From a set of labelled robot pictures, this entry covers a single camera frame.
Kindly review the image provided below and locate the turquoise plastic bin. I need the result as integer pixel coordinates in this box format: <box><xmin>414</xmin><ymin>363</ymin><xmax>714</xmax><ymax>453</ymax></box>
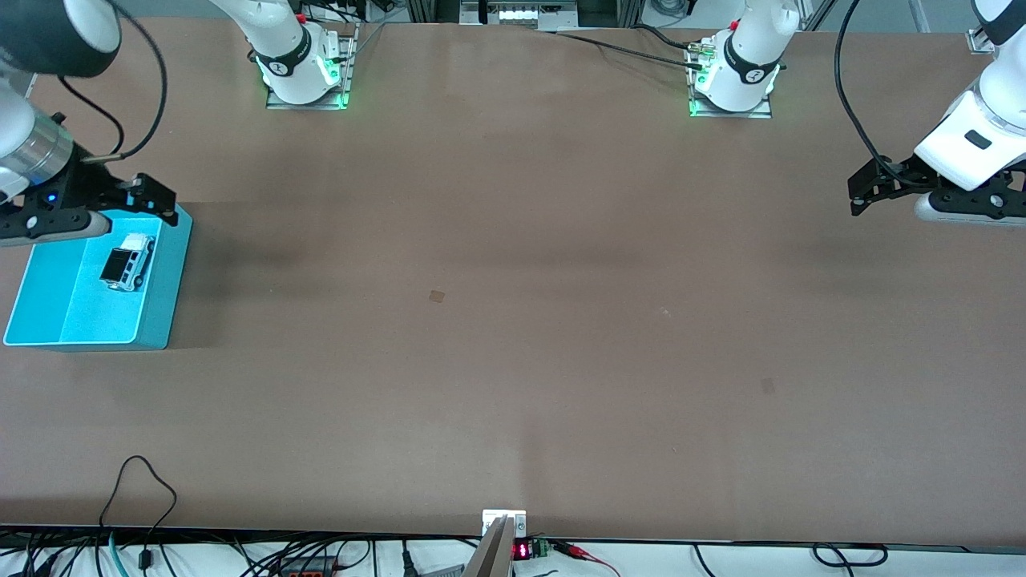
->
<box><xmin>2</xmin><ymin>204</ymin><xmax>194</xmax><ymax>352</ymax></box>

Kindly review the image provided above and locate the metal rack device with lights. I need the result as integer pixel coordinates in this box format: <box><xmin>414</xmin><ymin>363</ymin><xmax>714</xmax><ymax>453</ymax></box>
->
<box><xmin>459</xmin><ymin>0</ymin><xmax>580</xmax><ymax>26</ymax></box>

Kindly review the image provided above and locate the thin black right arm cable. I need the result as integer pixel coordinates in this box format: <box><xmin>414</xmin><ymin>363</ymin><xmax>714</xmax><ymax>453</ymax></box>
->
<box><xmin>58</xmin><ymin>76</ymin><xmax>127</xmax><ymax>158</ymax></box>

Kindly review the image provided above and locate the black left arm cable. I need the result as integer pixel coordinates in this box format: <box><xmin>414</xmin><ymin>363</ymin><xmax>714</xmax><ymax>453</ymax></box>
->
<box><xmin>834</xmin><ymin>0</ymin><xmax>919</xmax><ymax>190</ymax></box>

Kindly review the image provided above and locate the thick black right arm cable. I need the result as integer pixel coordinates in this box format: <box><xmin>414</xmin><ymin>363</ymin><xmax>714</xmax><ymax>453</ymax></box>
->
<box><xmin>80</xmin><ymin>0</ymin><xmax>169</xmax><ymax>163</ymax></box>

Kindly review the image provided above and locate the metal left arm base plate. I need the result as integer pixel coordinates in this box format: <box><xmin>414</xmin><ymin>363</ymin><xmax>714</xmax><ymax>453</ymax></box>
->
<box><xmin>687</xmin><ymin>36</ymin><xmax>775</xmax><ymax>120</ymax></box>

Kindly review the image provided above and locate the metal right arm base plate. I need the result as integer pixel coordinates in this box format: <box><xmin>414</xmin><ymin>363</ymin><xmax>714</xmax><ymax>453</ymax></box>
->
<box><xmin>265</xmin><ymin>24</ymin><xmax>358</xmax><ymax>111</ymax></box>

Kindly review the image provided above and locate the thin black looped cable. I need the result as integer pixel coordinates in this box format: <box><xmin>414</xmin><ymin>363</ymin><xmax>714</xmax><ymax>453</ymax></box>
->
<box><xmin>99</xmin><ymin>454</ymin><xmax>179</xmax><ymax>563</ymax></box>

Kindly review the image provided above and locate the black cable across table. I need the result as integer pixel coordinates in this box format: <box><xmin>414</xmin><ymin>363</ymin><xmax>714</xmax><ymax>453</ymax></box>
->
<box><xmin>553</xmin><ymin>24</ymin><xmax>708</xmax><ymax>71</ymax></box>

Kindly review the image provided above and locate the black coiled cable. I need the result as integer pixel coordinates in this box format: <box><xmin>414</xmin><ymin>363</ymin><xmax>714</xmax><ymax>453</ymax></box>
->
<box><xmin>812</xmin><ymin>543</ymin><xmax>889</xmax><ymax>568</ymax></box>

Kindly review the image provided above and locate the red wire with clip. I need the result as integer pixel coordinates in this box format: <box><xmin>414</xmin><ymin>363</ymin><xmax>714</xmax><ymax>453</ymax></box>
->
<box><xmin>553</xmin><ymin>542</ymin><xmax>622</xmax><ymax>577</ymax></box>

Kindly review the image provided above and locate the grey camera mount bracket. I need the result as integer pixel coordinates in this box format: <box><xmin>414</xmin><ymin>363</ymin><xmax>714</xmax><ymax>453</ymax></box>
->
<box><xmin>463</xmin><ymin>510</ymin><xmax>528</xmax><ymax>577</ymax></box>

